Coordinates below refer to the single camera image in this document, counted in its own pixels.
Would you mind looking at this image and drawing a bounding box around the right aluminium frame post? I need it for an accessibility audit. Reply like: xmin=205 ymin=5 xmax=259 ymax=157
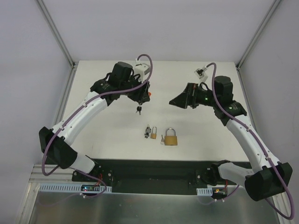
xmin=236 ymin=0 xmax=283 ymax=70

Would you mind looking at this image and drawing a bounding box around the right white cable duct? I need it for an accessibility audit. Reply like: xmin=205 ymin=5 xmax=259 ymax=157
xmin=196 ymin=187 xmax=213 ymax=196

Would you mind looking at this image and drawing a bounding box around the large brass padlock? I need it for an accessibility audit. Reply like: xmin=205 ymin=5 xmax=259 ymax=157
xmin=164 ymin=128 xmax=178 ymax=146

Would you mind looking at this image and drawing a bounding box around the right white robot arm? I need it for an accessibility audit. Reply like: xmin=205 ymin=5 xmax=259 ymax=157
xmin=169 ymin=76 xmax=292 ymax=201

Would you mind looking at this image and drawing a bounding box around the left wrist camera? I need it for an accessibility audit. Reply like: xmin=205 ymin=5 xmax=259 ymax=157
xmin=133 ymin=60 xmax=150 ymax=83

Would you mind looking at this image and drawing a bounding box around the white cable duct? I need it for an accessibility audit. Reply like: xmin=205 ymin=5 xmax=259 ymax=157
xmin=39 ymin=183 xmax=112 ymax=194
xmin=196 ymin=187 xmax=213 ymax=196

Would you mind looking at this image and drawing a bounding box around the left aluminium frame post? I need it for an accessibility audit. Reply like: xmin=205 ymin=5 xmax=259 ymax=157
xmin=35 ymin=0 xmax=79 ymax=70

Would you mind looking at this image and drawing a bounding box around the aluminium frame post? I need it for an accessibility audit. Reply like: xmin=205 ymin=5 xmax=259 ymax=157
xmin=236 ymin=0 xmax=283 ymax=70
xmin=35 ymin=0 xmax=79 ymax=70

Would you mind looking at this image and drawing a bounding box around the purple cable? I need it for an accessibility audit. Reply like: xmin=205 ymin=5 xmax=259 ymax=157
xmin=198 ymin=62 xmax=295 ymax=220
xmin=37 ymin=54 xmax=153 ymax=206

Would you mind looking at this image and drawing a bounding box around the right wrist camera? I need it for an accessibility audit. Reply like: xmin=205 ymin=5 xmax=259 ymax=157
xmin=194 ymin=66 xmax=208 ymax=83

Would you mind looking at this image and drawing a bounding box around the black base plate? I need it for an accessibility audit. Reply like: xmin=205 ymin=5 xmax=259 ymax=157
xmin=72 ymin=156 xmax=242 ymax=194

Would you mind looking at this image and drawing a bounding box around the small brass padlock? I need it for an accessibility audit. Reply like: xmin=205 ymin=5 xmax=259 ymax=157
xmin=150 ymin=126 xmax=157 ymax=139

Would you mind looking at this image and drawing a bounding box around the left white cable duct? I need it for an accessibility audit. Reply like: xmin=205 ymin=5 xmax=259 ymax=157
xmin=39 ymin=183 xmax=112 ymax=194

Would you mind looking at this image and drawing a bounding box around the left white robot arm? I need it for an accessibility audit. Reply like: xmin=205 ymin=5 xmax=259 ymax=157
xmin=39 ymin=60 xmax=152 ymax=182

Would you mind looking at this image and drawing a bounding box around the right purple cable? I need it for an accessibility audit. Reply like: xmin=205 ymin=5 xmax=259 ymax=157
xmin=198 ymin=62 xmax=295 ymax=220

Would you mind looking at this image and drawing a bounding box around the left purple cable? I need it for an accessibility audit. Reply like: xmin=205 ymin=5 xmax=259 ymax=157
xmin=37 ymin=54 xmax=153 ymax=206

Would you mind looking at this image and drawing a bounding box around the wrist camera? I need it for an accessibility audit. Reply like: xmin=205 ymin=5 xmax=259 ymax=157
xmin=133 ymin=60 xmax=150 ymax=83
xmin=194 ymin=66 xmax=208 ymax=83

